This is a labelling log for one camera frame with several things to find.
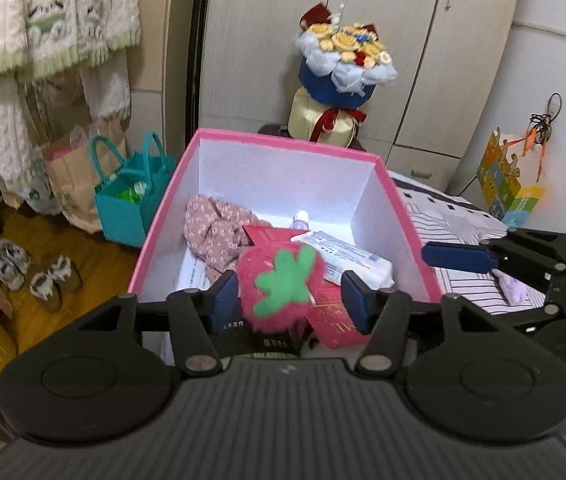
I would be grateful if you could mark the purple plush toy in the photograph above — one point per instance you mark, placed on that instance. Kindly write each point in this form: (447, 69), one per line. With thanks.
(514, 292)

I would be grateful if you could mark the white tube with cap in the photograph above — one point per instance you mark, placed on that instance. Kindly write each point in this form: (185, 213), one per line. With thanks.
(301, 221)

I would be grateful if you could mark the red strawberry plush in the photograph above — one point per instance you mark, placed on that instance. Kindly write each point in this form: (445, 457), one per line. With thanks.
(278, 283)

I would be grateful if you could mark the red envelope card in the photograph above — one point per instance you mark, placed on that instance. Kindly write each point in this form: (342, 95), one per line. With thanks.
(328, 317)

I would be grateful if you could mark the green yarn ball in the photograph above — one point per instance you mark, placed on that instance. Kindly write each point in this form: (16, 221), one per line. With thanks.
(239, 339)

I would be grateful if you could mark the teal tote bag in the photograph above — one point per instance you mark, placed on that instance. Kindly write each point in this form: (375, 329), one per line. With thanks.
(127, 199)

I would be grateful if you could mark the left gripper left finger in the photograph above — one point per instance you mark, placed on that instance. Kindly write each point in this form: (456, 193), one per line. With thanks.
(194, 315)

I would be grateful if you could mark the cream knitted cardigan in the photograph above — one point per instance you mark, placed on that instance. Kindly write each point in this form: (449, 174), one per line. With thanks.
(41, 39)

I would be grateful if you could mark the colourful paper gift bag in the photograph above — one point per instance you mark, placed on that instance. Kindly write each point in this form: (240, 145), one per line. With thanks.
(509, 177)

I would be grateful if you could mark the pink floral scrunchie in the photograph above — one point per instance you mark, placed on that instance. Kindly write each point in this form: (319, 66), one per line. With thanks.
(215, 232)

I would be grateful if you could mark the flower bouquet blue wrap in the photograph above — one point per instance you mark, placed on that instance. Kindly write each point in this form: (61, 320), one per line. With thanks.
(340, 67)

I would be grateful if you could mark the patterned slippers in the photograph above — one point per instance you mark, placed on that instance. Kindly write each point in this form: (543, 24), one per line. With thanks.
(47, 281)

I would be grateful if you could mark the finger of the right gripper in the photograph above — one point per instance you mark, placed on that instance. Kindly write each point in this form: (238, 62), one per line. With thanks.
(468, 257)

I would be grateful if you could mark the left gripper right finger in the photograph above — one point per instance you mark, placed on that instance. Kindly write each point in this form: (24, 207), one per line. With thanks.
(384, 316)

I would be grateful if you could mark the pink cardboard box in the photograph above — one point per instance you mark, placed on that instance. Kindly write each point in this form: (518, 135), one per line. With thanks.
(348, 194)

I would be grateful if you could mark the blue wet wipes pack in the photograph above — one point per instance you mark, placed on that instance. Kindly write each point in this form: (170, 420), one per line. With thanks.
(340, 256)

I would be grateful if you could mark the brown paper bag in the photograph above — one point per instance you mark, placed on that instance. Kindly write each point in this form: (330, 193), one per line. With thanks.
(72, 175)

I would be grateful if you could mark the beige wardrobe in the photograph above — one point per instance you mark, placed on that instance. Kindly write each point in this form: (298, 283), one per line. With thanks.
(408, 78)

